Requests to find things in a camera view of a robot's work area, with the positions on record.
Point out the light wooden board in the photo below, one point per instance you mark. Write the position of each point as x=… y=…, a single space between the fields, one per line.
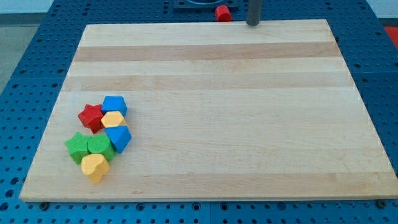
x=218 y=111

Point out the blue triangle block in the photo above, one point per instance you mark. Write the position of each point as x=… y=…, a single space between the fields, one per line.
x=120 y=137

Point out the yellow pentagon block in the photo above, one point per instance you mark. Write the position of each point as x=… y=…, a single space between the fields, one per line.
x=113 y=119

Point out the blue cube block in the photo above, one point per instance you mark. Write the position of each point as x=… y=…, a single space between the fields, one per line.
x=114 y=103

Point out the red cylinder block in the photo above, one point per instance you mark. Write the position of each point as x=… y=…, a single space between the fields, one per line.
x=223 y=14

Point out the green cylinder block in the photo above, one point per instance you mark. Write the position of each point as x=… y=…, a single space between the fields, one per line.
x=101 y=144

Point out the red star block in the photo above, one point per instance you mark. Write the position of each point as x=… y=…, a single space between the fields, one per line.
x=91 y=117

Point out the yellow heart block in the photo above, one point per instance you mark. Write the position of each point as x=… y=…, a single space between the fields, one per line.
x=94 y=166

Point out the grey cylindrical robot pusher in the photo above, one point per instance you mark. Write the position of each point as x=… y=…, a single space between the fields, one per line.
x=254 y=12

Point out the green star block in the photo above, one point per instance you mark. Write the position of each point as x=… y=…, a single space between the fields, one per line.
x=78 y=147

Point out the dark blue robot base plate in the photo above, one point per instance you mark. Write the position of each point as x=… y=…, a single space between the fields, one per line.
x=183 y=5

